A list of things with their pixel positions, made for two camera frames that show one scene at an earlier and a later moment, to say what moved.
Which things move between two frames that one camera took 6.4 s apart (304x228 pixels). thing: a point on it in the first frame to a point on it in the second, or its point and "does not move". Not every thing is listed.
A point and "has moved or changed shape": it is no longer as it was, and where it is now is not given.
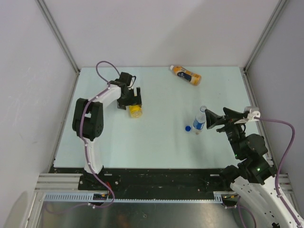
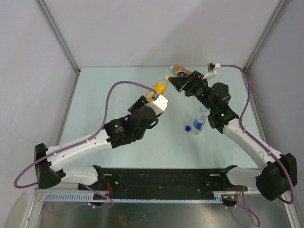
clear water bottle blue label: [199, 120] does not move
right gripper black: [213, 119] to [190, 82]
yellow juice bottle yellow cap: [135, 111] has moved or changed shape
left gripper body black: [130, 99] to [141, 101]
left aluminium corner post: [52, 24] does not move
